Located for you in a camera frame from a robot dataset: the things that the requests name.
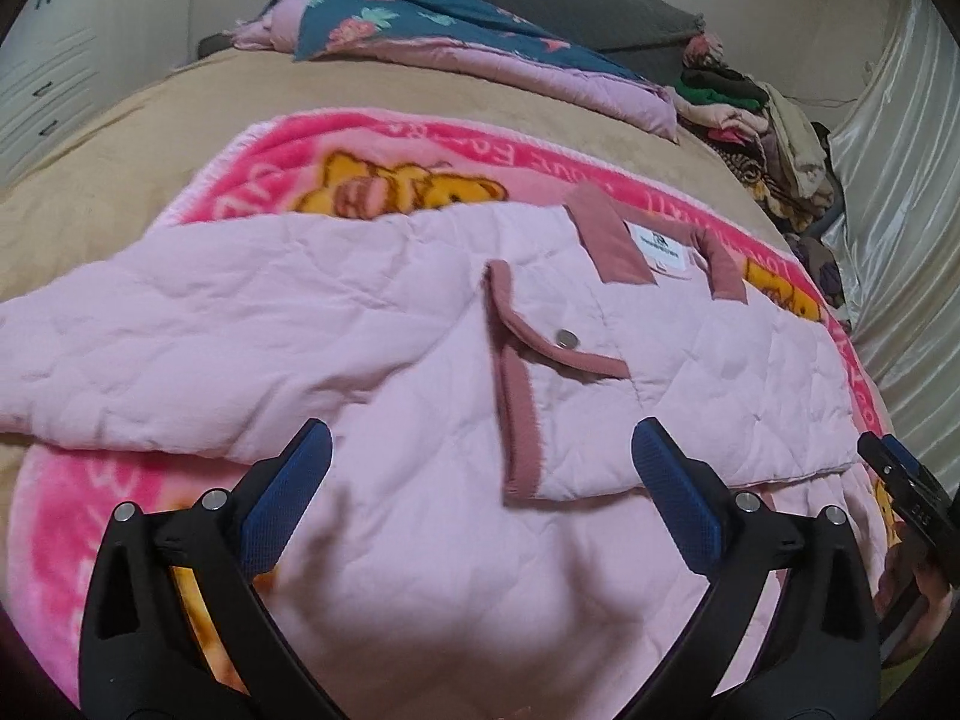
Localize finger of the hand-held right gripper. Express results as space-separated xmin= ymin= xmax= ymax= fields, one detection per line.
xmin=857 ymin=431 xmax=927 ymax=492

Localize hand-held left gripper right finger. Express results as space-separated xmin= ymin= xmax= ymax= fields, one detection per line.
xmin=622 ymin=418 xmax=883 ymax=720

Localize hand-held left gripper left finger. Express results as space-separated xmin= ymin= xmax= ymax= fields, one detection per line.
xmin=79 ymin=418 xmax=346 ymax=720

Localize pink quilted jacket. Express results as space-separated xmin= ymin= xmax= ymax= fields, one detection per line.
xmin=0 ymin=184 xmax=871 ymax=720

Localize pile of mixed clothes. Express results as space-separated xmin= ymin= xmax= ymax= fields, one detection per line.
xmin=667 ymin=34 xmax=856 ymax=327

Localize white satin curtain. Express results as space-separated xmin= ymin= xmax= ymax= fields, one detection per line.
xmin=821 ymin=0 xmax=960 ymax=470

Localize pink printed blanket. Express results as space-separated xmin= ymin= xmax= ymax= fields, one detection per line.
xmin=15 ymin=112 xmax=905 ymax=695

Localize beige bed cover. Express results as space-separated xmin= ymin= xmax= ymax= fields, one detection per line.
xmin=0 ymin=45 xmax=893 ymax=616

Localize blue floral pink quilt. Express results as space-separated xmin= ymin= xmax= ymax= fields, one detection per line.
xmin=229 ymin=0 xmax=680 ymax=143

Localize white wardrobe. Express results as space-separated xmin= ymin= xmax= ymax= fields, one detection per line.
xmin=0 ymin=0 xmax=218 ymax=188

